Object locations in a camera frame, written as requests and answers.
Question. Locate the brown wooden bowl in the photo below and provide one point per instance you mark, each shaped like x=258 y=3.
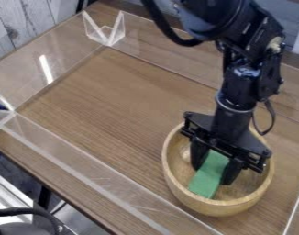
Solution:
x=231 y=199

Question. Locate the clear acrylic enclosure wall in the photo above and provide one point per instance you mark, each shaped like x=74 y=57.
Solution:
x=94 y=93

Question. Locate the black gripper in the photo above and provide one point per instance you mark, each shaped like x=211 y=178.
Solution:
x=225 y=133

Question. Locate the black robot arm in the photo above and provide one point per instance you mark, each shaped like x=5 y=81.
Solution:
x=250 y=38

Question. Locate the black table leg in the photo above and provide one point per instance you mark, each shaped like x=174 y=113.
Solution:
x=45 y=197

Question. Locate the green rectangular block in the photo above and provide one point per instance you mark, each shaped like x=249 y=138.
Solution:
x=206 y=180

